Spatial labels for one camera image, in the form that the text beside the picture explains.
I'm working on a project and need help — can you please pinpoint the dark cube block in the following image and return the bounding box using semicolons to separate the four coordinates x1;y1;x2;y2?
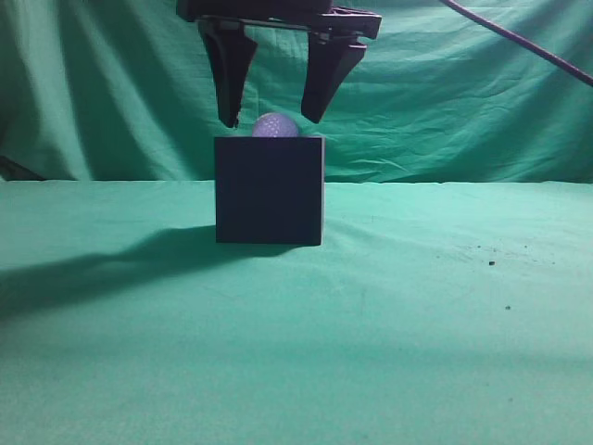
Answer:
214;136;325;246

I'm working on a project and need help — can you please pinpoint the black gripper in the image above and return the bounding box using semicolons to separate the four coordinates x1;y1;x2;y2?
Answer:
176;0;382;128

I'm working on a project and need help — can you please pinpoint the dark cable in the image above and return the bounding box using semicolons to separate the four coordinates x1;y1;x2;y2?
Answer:
440;0;593;88

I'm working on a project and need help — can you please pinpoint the green table cloth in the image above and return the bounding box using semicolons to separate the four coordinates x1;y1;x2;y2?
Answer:
1;181;592;444

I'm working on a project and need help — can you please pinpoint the white dimpled golf ball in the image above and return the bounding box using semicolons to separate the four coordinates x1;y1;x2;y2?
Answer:
251;112;299;137

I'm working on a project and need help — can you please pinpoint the green backdrop cloth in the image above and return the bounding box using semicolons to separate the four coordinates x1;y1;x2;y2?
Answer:
1;1;592;183

